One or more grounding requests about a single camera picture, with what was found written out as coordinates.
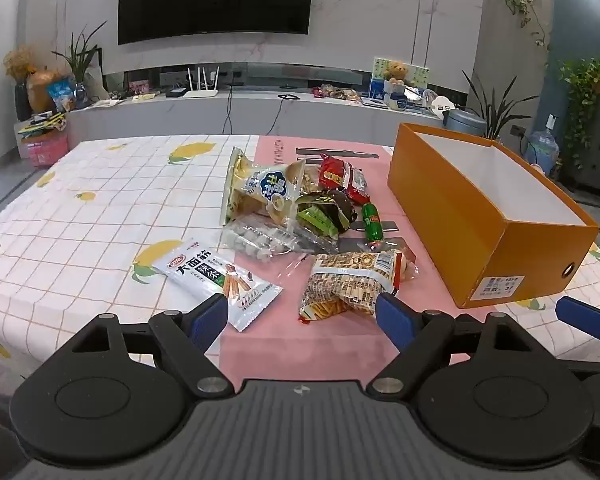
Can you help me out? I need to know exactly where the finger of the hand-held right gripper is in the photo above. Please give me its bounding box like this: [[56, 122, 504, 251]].
[[555, 296, 600, 361]]

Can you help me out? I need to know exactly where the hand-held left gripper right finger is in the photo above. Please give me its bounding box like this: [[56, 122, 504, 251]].
[[365, 291, 531, 401]]

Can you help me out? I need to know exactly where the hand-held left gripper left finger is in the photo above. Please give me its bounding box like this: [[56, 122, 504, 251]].
[[72, 292, 233, 398]]

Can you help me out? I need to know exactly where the white packet with orange sticks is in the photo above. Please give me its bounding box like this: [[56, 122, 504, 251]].
[[151, 238, 284, 332]]

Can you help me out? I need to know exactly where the clear cracker stick packet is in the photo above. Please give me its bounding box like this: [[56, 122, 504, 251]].
[[298, 247, 420, 324]]

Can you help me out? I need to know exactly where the clear packet of white candies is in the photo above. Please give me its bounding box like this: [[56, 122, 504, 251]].
[[222, 217, 341, 261]]

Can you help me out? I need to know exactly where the green sausage stick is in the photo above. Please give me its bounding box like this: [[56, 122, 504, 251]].
[[361, 202, 385, 243]]

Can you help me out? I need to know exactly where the orange cardboard box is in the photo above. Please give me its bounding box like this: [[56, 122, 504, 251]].
[[387, 122, 600, 310]]

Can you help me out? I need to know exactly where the dark green snack packet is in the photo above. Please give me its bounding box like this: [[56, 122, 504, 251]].
[[295, 190, 357, 235]]

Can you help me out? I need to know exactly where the white blue biscuit packet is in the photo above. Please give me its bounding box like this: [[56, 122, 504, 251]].
[[222, 146, 308, 228]]

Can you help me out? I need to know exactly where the red snack packet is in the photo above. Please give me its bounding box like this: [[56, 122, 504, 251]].
[[318, 152, 371, 204]]

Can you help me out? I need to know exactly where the pink table mat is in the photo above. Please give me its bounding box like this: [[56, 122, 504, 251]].
[[220, 135, 506, 393]]

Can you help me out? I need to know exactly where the lemon print tablecloth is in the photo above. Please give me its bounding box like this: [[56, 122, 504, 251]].
[[0, 135, 600, 411]]

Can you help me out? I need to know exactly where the blue water jug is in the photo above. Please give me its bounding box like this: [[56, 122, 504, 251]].
[[525, 115, 561, 176]]

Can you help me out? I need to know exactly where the grey television console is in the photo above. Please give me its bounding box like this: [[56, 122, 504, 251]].
[[65, 87, 446, 148]]

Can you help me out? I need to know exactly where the grey trash bin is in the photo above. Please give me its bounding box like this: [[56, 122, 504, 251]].
[[442, 107, 488, 136]]

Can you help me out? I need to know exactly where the long-leaf floor plant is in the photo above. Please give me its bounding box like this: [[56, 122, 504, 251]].
[[461, 69, 540, 142]]

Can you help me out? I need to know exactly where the green trailing plant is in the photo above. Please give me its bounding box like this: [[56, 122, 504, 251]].
[[557, 57, 600, 171]]

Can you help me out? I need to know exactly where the white router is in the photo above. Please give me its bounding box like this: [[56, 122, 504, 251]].
[[182, 66, 221, 98]]

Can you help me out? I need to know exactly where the pile of wrapped candies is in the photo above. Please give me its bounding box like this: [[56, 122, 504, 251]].
[[312, 84, 363, 103]]

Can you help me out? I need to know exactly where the pink basket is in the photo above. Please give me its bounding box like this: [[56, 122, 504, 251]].
[[21, 132, 68, 167]]

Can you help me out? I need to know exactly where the teddy bear gift box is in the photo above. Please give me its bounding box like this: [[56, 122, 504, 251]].
[[370, 57, 429, 106]]

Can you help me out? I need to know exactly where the pile of colourful packets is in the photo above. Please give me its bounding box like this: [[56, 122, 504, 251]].
[[17, 112, 68, 136]]

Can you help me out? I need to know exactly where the blue foil packet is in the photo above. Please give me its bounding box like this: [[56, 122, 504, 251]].
[[47, 80, 76, 111]]

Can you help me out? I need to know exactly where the golden brown bag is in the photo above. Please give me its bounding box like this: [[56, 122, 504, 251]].
[[26, 67, 63, 113]]

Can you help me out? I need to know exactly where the hanging vine plant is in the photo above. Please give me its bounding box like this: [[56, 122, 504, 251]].
[[495, 0, 551, 51]]

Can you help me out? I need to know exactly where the dried yellow flower vase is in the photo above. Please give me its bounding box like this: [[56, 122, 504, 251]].
[[2, 45, 40, 122]]

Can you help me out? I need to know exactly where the black cable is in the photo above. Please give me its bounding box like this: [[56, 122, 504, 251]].
[[224, 85, 298, 136]]

